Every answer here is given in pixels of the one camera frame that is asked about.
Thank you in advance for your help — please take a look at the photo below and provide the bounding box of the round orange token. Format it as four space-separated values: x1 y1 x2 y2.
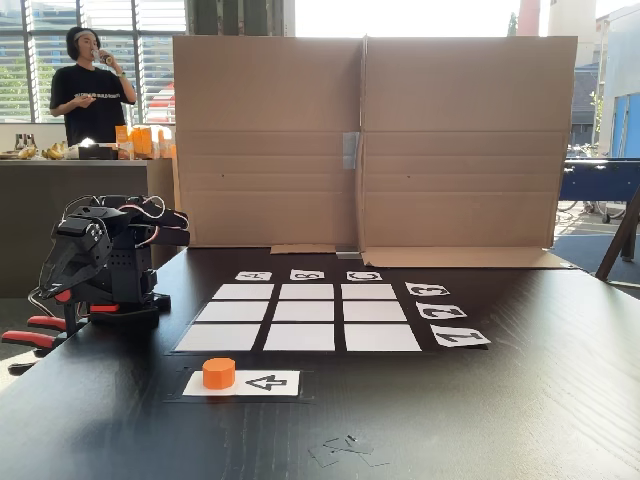
202 357 236 390

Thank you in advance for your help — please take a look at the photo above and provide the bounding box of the white nine-square grid sheet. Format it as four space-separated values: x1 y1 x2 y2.
169 282 436 355

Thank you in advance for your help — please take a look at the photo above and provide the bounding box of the red black bar clamp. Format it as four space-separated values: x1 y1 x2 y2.
0 328 57 376
27 288 124 337

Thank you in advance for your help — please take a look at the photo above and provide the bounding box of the dark counter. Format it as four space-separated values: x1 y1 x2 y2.
0 158 176 299

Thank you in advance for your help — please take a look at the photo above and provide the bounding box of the black box on counter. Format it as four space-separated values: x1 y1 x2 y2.
78 144 119 161

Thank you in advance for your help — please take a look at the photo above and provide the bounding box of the orange carton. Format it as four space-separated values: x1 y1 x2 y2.
114 124 135 160
130 125 154 159
150 127 176 159

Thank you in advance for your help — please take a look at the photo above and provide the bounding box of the standing person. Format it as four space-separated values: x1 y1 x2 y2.
49 25 137 147

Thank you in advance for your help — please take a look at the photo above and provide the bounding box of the brown cardboard screen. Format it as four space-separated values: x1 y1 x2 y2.
172 34 579 269

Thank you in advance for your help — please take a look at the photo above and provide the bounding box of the white arrow paper sheet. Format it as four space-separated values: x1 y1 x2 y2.
182 369 301 398

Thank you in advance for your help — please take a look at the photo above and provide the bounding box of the paper sheet number 3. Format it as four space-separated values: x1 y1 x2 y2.
404 281 451 297

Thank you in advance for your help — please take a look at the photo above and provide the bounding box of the paper sheet number 2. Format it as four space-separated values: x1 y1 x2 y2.
415 300 469 320

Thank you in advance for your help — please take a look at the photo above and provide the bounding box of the paper sheet number 1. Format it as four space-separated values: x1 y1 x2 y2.
429 324 492 348

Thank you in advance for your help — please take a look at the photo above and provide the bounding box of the dark wooden stand leg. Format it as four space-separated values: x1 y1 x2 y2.
594 184 640 282

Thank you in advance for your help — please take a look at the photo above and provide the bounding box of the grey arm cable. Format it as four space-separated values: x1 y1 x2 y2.
28 287 52 317

